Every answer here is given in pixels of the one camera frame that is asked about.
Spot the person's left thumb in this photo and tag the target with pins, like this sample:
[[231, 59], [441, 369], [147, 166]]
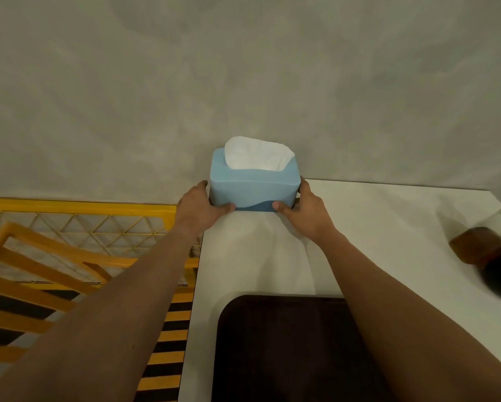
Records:
[[224, 208]]

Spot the person's left hand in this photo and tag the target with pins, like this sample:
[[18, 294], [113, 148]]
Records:
[[196, 214]]

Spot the brown glass jar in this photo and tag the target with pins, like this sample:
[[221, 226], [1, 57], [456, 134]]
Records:
[[483, 246]]

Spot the person's right thumb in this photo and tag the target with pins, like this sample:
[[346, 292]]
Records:
[[284, 207]]

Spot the dark brown tray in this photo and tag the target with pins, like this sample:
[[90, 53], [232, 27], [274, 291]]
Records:
[[292, 351]]

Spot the person's right forearm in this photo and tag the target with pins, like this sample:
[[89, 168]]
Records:
[[405, 322]]

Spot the white tissue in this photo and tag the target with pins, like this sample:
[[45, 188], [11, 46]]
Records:
[[258, 154]]

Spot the yellow metal mesh rack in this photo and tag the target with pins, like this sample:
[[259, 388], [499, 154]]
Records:
[[82, 223]]

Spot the person's right hand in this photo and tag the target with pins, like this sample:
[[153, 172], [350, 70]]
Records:
[[307, 217]]

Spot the person's left forearm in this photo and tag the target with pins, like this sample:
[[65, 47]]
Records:
[[99, 322]]

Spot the blue tissue box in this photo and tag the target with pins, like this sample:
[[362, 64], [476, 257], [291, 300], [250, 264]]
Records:
[[252, 186]]

